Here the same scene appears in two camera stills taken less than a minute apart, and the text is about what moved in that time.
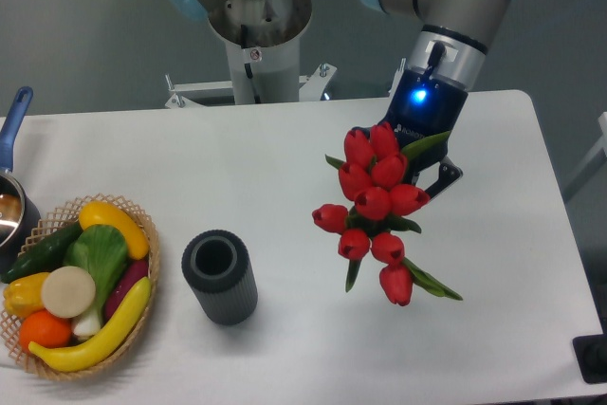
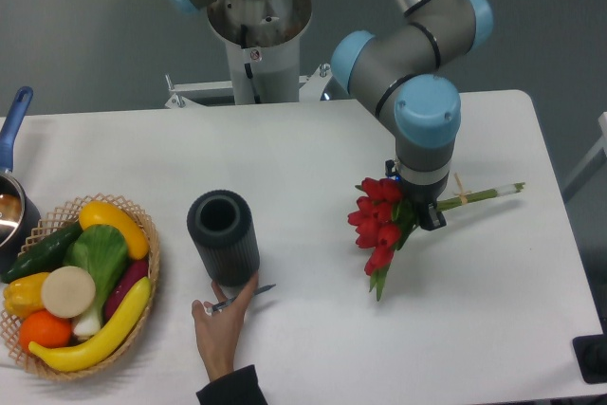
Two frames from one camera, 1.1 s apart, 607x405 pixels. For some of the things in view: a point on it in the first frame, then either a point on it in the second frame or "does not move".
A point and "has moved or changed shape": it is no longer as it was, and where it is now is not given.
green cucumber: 45,256 does not move
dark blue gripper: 425,106 -> 421,199
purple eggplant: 134,271 does not move
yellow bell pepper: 23,295 does not move
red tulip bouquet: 374,171 has moved or changed shape
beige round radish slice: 67,292 does not move
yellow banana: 100,344 does not move
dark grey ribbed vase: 216,265 -> 220,222
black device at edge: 591,355 does not move
